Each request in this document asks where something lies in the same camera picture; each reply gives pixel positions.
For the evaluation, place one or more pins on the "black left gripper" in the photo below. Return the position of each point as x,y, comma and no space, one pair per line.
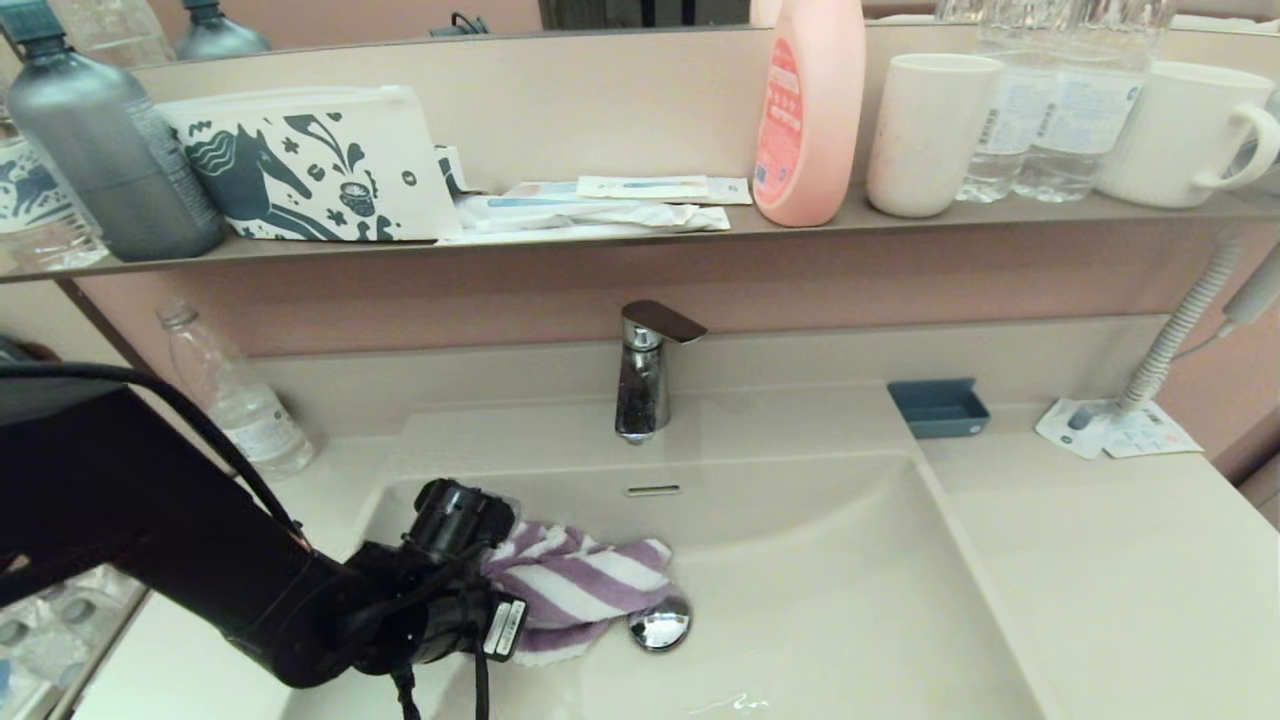
470,620

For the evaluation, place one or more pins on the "purple white striped towel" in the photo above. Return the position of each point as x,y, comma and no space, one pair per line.
590,590

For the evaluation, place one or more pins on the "beige rectangular sink basin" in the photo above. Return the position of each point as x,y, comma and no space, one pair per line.
800,600

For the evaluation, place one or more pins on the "chrome drain stopper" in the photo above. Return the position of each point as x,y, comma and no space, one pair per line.
665,628

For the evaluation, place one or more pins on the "capless clear plastic bottle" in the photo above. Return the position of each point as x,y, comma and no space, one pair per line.
245,420

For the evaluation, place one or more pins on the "flat white toiletry packet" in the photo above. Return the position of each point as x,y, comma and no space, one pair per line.
558,236

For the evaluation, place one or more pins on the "pack of small water bottles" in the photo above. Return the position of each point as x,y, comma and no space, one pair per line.
50,640

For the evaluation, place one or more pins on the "crumpled white toiletry packet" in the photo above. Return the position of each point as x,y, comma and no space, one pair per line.
598,213

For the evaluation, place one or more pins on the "small white blue printed packet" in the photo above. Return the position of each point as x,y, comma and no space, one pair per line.
453,170

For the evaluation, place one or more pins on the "small beige toiletry packet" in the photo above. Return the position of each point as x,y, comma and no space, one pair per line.
643,187

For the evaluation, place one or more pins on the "white pouch with blue horse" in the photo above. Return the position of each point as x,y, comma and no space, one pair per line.
300,170

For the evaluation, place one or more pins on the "blue soap tray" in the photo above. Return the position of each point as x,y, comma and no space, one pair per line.
938,412

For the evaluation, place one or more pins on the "clear plastic water bottle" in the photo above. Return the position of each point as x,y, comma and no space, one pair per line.
998,130
1088,120
45,235

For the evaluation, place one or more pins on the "grey bottle with teal cap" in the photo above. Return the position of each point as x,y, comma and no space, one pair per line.
108,160

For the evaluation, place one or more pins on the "pink lotion bottle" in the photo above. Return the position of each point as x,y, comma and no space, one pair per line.
812,130

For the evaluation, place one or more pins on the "white printed paper leaflet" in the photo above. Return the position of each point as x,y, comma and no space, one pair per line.
1158,435

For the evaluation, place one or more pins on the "grey white hair dryer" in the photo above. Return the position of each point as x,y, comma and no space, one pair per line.
1262,290

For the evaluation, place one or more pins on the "wall mirror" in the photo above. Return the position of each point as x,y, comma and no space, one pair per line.
300,20

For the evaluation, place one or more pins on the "brown wall shelf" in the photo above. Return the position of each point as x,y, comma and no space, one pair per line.
1050,212

